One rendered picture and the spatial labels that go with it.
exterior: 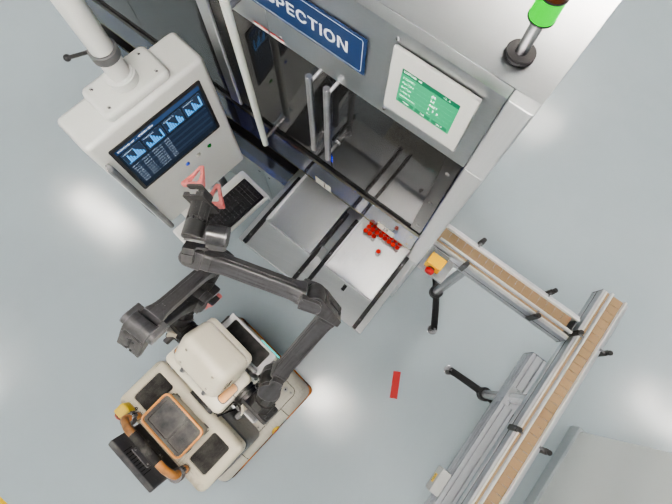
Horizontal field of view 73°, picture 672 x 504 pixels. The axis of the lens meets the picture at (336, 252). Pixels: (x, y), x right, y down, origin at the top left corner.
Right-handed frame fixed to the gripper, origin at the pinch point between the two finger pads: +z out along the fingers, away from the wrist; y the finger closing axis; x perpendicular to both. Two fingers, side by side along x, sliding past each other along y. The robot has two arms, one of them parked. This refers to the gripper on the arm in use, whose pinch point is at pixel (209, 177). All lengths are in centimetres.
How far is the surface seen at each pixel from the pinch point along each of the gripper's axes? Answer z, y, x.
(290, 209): 30, -73, 7
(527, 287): 9, -101, -98
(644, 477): -59, -144, -149
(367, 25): 17, 32, -51
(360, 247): 17, -84, -26
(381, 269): 9, -88, -36
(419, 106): 9, 15, -61
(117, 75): 27.5, 14.6, 32.2
